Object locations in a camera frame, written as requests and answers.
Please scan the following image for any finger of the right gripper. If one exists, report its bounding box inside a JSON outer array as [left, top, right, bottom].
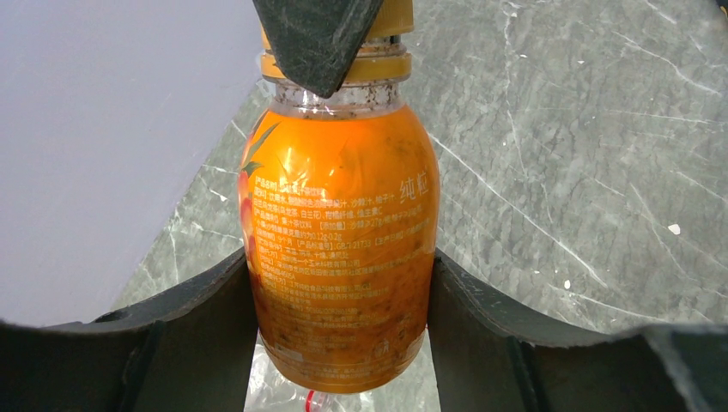
[[252, 0, 383, 98]]

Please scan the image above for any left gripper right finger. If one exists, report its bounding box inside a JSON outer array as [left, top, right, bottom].
[[428, 252, 727, 411]]

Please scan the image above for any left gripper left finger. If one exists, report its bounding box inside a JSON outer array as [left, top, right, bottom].
[[1, 251, 258, 411]]

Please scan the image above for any orange bottle cap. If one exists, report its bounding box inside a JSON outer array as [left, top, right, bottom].
[[253, 0, 414, 54]]

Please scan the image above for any orange juice bottle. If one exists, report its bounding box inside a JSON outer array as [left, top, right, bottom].
[[238, 36, 440, 394]]

